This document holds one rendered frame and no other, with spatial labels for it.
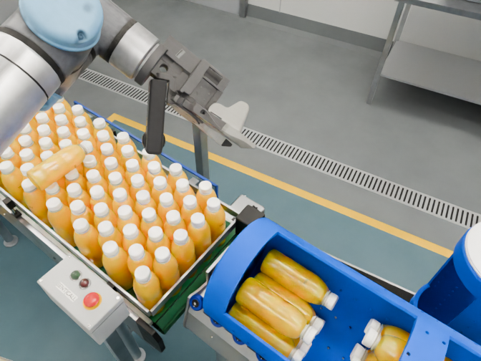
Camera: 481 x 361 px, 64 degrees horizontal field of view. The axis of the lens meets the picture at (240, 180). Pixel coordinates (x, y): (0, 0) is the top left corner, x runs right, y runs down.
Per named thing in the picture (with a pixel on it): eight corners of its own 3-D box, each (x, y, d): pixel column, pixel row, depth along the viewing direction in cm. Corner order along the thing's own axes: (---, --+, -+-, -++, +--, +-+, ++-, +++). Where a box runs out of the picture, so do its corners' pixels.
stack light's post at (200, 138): (211, 278, 215) (200, 128, 133) (205, 273, 217) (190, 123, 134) (215, 273, 217) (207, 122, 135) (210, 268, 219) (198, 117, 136)
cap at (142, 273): (143, 284, 96) (142, 281, 94) (132, 276, 97) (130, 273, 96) (154, 273, 98) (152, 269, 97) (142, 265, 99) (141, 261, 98)
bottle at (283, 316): (237, 284, 88) (307, 333, 81) (253, 270, 94) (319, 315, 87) (230, 305, 91) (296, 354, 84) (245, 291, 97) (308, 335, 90)
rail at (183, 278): (153, 316, 104) (151, 311, 101) (151, 314, 104) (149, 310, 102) (240, 220, 125) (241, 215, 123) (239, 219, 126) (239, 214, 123)
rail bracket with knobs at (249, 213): (248, 250, 124) (249, 232, 116) (230, 238, 127) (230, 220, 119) (265, 230, 129) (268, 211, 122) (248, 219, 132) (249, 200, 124)
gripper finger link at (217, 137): (245, 125, 71) (220, 97, 64) (227, 151, 71) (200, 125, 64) (235, 119, 73) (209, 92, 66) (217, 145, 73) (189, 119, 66)
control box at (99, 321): (100, 346, 94) (88, 330, 86) (50, 299, 101) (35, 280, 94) (130, 314, 99) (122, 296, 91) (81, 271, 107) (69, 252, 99)
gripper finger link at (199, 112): (223, 118, 54) (178, 91, 57) (217, 127, 54) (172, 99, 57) (232, 130, 59) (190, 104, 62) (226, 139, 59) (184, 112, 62)
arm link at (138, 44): (107, 57, 53) (110, 68, 61) (134, 79, 55) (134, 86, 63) (139, 16, 54) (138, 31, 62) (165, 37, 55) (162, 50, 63)
